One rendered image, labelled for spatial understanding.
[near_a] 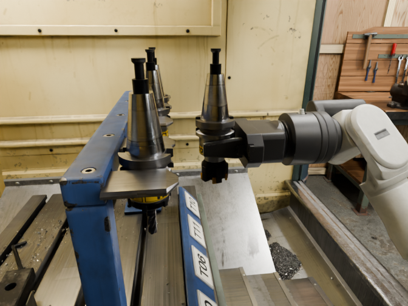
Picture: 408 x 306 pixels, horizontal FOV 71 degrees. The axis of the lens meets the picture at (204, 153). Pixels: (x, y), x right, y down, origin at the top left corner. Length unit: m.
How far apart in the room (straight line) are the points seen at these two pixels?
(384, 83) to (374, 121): 2.60
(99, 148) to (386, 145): 0.40
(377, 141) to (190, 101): 0.67
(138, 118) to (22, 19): 0.79
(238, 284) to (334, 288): 0.30
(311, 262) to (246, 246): 0.23
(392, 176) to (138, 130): 0.37
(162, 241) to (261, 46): 0.70
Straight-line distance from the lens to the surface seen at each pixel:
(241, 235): 0.98
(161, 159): 0.31
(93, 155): 0.34
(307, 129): 0.46
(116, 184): 0.29
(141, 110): 0.31
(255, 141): 0.42
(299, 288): 0.92
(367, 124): 0.50
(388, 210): 0.52
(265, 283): 0.89
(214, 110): 0.43
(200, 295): 0.52
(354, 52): 2.92
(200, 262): 0.59
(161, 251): 0.68
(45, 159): 1.16
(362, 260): 0.90
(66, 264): 0.71
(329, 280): 1.01
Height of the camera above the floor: 1.35
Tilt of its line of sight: 22 degrees down
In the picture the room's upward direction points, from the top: straight up
